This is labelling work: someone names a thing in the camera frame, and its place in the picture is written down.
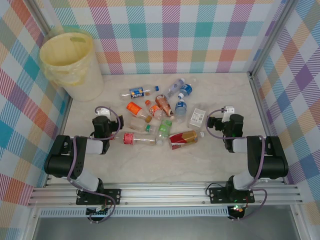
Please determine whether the white label square bottle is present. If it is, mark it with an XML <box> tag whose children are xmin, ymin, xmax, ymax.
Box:
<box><xmin>188</xmin><ymin>103</ymin><xmax>210</xmax><ymax>129</ymax></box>

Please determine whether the red label cola bottle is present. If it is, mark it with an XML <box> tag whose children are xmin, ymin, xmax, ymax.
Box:
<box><xmin>109</xmin><ymin>131</ymin><xmax>158</xmax><ymax>146</ymax></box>

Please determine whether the orange label plastic bottle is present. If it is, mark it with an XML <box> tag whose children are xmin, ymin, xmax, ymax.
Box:
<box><xmin>126</xmin><ymin>101</ymin><xmax>153</xmax><ymax>123</ymax></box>

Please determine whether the red gold label bottle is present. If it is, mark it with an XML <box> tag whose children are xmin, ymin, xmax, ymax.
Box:
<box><xmin>168</xmin><ymin>129</ymin><xmax>206</xmax><ymax>151</ymax></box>

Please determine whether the Pepsi plastic bottle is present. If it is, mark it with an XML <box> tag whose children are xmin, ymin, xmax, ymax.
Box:
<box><xmin>120</xmin><ymin>85</ymin><xmax>160</xmax><ymax>100</ymax></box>

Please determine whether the orange cap peach bottle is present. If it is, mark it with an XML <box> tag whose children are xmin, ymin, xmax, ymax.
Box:
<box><xmin>144</xmin><ymin>99</ymin><xmax>166</xmax><ymax>120</ymax></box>

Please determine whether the dark blue label water bottle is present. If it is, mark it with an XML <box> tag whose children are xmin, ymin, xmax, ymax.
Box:
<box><xmin>177</xmin><ymin>76</ymin><xmax>198</xmax><ymax>100</ymax></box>

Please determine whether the green label plastic bottle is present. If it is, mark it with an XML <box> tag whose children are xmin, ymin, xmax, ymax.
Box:
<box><xmin>155</xmin><ymin>119</ymin><xmax>173</xmax><ymax>146</ymax></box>

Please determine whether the brown label plastic bottle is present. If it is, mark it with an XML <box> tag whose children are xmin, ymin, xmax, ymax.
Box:
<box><xmin>154</xmin><ymin>94</ymin><xmax>175</xmax><ymax>118</ymax></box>

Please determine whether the white plastic bin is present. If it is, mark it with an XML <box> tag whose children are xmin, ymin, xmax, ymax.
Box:
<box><xmin>39</xmin><ymin>32</ymin><xmax>105</xmax><ymax>102</ymax></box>

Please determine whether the small circuit board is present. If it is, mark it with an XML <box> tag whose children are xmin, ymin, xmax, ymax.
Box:
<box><xmin>228</xmin><ymin>204</ymin><xmax>245</xmax><ymax>219</ymax></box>
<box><xmin>85</xmin><ymin>205</ymin><xmax>112</xmax><ymax>218</ymax></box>

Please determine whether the grey steel shelf panel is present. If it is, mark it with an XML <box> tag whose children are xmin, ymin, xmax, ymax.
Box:
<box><xmin>32</xmin><ymin>216</ymin><xmax>301</xmax><ymax>240</ymax></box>

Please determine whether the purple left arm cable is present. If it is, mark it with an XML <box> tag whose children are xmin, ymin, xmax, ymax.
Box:
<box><xmin>66</xmin><ymin>106</ymin><xmax>125</xmax><ymax>225</ymax></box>

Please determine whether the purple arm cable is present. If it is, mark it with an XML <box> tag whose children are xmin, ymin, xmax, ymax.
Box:
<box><xmin>66</xmin><ymin>106</ymin><xmax>125</xmax><ymax>225</ymax></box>
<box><xmin>205</xmin><ymin>108</ymin><xmax>268</xmax><ymax>222</ymax></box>

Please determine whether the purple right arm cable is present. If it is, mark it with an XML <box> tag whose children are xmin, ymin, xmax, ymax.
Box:
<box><xmin>205</xmin><ymin>108</ymin><xmax>268</xmax><ymax>222</ymax></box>

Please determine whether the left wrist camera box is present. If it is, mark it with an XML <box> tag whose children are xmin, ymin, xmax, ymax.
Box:
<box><xmin>95</xmin><ymin>106</ymin><xmax>111</xmax><ymax>116</ymax></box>

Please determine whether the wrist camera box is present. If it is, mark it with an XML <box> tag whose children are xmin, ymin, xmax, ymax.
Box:
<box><xmin>223</xmin><ymin>105</ymin><xmax>236</xmax><ymax>123</ymax></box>
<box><xmin>95</xmin><ymin>106</ymin><xmax>111</xmax><ymax>116</ymax></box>

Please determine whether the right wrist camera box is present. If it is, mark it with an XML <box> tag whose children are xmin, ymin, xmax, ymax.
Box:
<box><xmin>223</xmin><ymin>105</ymin><xmax>236</xmax><ymax>123</ymax></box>

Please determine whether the aluminium side rail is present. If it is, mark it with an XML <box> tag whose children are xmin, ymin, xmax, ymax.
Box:
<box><xmin>43</xmin><ymin>96</ymin><xmax>75</xmax><ymax>188</ymax></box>
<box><xmin>249</xmin><ymin>72</ymin><xmax>287</xmax><ymax>185</ymax></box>

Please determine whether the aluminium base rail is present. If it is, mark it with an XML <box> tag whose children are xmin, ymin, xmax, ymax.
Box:
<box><xmin>27</xmin><ymin>181</ymin><xmax>303</xmax><ymax>208</ymax></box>

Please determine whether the aluminium frame post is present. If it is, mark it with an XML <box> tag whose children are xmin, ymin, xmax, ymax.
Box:
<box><xmin>249</xmin><ymin>0</ymin><xmax>297</xmax><ymax>78</ymax></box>
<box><xmin>31</xmin><ymin>0</ymin><xmax>57</xmax><ymax>38</ymax></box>

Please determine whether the white slotted cable tray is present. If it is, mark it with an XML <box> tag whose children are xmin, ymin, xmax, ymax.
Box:
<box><xmin>39</xmin><ymin>206</ymin><xmax>230</xmax><ymax>218</ymax></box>

